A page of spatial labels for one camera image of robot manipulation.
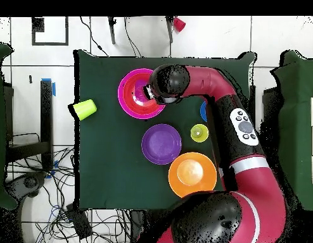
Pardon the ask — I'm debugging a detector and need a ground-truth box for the yellow plastic cup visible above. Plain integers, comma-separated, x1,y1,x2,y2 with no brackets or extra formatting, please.
190,123,210,143

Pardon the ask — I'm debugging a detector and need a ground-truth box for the lime green plastic cup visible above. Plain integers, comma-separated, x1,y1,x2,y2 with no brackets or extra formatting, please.
72,99,98,121

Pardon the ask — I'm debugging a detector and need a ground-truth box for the thin black cable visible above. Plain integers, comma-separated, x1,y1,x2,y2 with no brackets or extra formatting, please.
124,16,143,58

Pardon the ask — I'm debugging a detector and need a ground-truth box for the black square floor frame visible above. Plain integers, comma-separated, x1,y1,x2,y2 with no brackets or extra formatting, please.
31,16,69,46

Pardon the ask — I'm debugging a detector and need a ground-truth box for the red plastic cup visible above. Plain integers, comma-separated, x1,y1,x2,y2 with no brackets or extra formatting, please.
173,16,187,33

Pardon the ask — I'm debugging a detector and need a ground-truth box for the tangle of cables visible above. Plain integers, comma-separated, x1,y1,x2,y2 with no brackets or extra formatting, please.
6,132,132,243

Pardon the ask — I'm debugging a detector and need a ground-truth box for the black power strip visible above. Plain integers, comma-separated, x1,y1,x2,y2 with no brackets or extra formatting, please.
65,203,93,240

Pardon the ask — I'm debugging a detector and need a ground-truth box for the large pink plastic bowl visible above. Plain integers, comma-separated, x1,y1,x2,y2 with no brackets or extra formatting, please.
117,68,167,120

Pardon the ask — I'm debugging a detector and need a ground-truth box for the black metal stand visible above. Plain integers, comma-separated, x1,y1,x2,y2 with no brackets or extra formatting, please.
5,80,54,171
248,85,257,120

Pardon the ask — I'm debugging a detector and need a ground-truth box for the black tripod leg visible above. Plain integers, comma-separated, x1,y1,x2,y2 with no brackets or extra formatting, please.
165,16,174,44
108,16,117,45

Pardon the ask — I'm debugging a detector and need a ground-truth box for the red plastic bowl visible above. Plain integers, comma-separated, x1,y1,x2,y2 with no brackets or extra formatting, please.
122,73,164,114

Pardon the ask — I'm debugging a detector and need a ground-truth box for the dark green table cloth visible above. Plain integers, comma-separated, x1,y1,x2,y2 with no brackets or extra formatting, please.
73,49,256,211

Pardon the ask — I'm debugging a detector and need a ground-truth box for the small blue plastic bowl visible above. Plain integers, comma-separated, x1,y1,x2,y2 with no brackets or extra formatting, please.
200,101,208,123

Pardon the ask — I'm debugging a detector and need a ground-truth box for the purple plastic bowl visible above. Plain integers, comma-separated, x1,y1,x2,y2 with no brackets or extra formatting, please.
141,123,182,166

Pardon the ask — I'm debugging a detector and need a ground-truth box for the large orange plastic bowl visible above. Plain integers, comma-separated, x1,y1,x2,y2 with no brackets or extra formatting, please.
168,151,218,199

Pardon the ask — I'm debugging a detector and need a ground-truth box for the black cable with plug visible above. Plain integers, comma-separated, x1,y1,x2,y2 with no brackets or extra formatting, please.
79,16,110,57

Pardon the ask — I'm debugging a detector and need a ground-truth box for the blue tape strip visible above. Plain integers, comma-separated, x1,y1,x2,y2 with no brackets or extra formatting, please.
41,78,56,97

